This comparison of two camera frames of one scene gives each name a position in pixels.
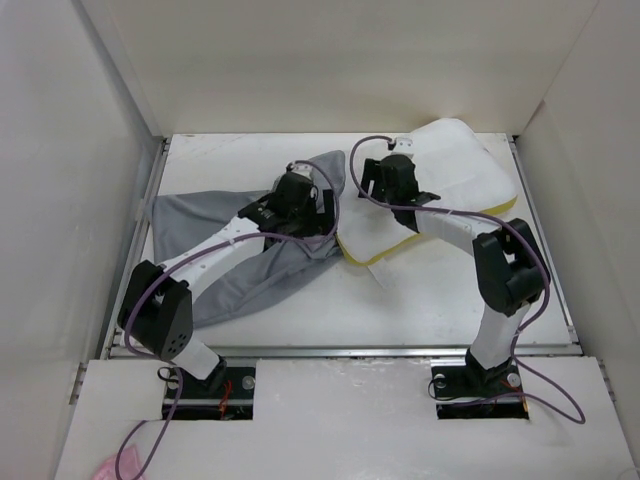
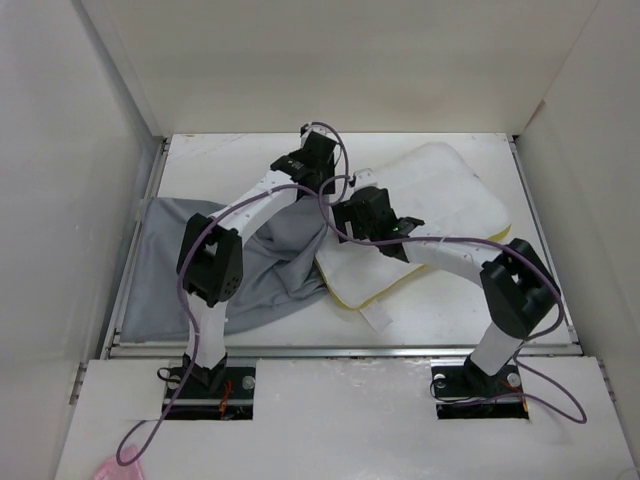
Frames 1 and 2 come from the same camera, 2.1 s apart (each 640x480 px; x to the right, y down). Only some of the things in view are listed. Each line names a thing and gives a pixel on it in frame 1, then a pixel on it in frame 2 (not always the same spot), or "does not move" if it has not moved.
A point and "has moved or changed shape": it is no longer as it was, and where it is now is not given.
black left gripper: (319, 223) → (327, 184)
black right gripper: (372, 171) → (344, 212)
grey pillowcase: (181, 218) has moved or changed shape
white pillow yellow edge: (450, 162) has moved or changed shape
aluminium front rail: (357, 353) does not move
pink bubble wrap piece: (129, 466) does not move
